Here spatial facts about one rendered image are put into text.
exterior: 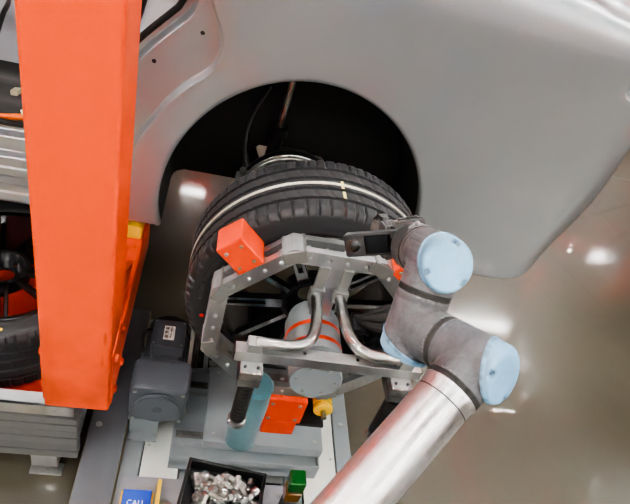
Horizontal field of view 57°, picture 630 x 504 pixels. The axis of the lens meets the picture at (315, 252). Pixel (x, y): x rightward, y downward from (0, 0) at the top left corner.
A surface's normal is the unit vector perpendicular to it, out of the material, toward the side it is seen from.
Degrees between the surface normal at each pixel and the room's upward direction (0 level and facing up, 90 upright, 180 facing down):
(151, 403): 90
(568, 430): 0
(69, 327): 90
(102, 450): 0
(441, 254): 54
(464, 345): 41
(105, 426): 0
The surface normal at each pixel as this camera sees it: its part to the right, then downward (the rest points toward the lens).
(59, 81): 0.06, 0.66
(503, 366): 0.63, 0.23
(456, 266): 0.21, 0.11
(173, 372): 0.25, -0.74
